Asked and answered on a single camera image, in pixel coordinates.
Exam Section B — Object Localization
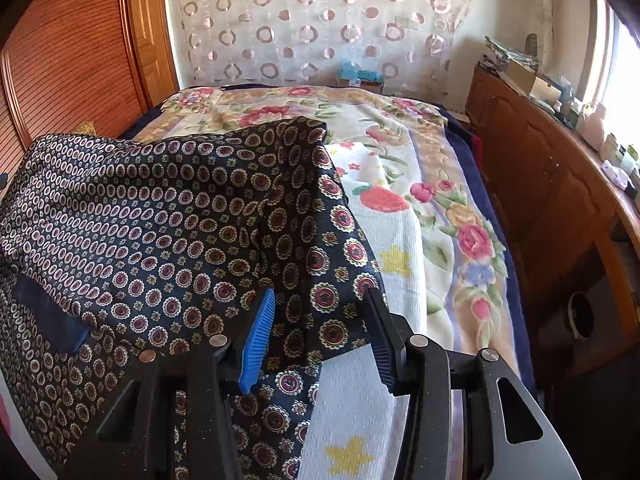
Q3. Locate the wooden slatted wardrobe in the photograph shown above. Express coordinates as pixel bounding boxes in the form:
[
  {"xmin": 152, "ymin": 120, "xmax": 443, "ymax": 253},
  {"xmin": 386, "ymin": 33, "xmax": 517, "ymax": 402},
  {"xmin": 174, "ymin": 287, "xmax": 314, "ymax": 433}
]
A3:
[{"xmin": 0, "ymin": 0, "xmax": 181, "ymax": 161}]

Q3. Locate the navy bed sheet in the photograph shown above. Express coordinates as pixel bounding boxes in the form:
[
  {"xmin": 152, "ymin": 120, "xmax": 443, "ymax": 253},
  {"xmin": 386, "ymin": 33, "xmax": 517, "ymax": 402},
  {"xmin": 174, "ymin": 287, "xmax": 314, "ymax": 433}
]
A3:
[{"xmin": 440, "ymin": 102, "xmax": 538, "ymax": 396}]

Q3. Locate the floral blanket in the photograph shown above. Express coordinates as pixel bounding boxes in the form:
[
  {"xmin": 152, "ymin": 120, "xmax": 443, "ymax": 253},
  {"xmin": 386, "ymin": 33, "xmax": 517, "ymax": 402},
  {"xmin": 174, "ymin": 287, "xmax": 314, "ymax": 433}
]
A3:
[{"xmin": 132, "ymin": 85, "xmax": 521, "ymax": 376}]

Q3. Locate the white strawberry flower sheet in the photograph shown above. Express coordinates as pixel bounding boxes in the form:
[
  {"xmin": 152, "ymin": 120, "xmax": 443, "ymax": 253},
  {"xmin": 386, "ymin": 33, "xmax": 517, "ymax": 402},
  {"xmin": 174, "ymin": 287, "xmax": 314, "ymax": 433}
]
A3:
[{"xmin": 0, "ymin": 142, "xmax": 436, "ymax": 480}]

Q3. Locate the stack of folded cloths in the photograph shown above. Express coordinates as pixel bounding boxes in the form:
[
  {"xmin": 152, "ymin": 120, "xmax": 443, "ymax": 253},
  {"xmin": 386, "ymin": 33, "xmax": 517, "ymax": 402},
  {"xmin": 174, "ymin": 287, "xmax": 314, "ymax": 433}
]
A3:
[{"xmin": 482, "ymin": 35, "xmax": 538, "ymax": 68}]

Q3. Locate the window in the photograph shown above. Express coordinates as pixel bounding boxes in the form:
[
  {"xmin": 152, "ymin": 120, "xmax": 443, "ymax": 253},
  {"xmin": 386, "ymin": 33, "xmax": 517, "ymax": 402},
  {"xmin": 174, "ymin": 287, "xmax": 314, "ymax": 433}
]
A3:
[{"xmin": 585, "ymin": 0, "xmax": 640, "ymax": 136}]

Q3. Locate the blue item behind bed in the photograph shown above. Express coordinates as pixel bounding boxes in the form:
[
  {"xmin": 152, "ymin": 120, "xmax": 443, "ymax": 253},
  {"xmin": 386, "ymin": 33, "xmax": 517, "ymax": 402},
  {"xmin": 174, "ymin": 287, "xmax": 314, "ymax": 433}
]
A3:
[{"xmin": 336, "ymin": 59, "xmax": 386, "ymax": 92}]

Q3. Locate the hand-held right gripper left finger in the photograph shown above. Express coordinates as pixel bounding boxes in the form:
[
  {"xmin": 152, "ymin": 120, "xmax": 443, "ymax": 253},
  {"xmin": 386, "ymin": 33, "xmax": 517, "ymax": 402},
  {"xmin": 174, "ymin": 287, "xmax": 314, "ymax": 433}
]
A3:
[{"xmin": 62, "ymin": 287, "xmax": 277, "ymax": 480}]

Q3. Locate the open cardboard box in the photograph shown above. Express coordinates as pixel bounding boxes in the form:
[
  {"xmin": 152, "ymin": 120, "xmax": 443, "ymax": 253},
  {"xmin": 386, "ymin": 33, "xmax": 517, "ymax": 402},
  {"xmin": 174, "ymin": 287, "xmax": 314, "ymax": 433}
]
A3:
[{"xmin": 507, "ymin": 57, "xmax": 561, "ymax": 106}]

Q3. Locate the wooden cabinet counter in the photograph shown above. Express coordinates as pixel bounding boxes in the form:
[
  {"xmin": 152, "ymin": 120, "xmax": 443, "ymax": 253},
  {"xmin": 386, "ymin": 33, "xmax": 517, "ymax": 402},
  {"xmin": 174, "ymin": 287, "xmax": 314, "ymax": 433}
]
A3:
[{"xmin": 465, "ymin": 65, "xmax": 640, "ymax": 381}]

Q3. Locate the white tied window curtain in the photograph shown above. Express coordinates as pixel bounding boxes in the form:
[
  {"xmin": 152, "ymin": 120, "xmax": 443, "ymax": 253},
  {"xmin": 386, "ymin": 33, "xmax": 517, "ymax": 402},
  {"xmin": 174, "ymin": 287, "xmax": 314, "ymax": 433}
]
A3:
[{"xmin": 522, "ymin": 0, "xmax": 561, "ymax": 76}]

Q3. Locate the pink white bottle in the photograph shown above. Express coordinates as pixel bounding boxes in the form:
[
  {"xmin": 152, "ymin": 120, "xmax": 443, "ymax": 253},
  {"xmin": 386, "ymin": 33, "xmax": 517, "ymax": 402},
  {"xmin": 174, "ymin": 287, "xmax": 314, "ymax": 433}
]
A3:
[{"xmin": 580, "ymin": 102, "xmax": 608, "ymax": 148}]

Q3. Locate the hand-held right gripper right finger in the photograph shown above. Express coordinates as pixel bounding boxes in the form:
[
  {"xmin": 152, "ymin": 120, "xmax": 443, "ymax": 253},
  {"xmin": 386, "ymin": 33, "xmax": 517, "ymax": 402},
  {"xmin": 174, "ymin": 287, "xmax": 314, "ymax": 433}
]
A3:
[{"xmin": 362, "ymin": 287, "xmax": 583, "ymax": 480}]

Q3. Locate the sheer circle-patterned curtain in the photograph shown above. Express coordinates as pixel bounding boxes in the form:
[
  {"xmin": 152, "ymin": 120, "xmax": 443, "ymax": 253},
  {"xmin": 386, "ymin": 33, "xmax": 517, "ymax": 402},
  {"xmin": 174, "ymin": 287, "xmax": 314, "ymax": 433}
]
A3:
[{"xmin": 172, "ymin": 0, "xmax": 478, "ymax": 88}]

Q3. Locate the dark circle-patterned blouse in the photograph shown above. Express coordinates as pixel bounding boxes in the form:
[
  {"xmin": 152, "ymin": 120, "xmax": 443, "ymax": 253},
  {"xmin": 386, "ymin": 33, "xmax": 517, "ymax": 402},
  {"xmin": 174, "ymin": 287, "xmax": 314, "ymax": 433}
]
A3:
[{"xmin": 0, "ymin": 116, "xmax": 388, "ymax": 480}]

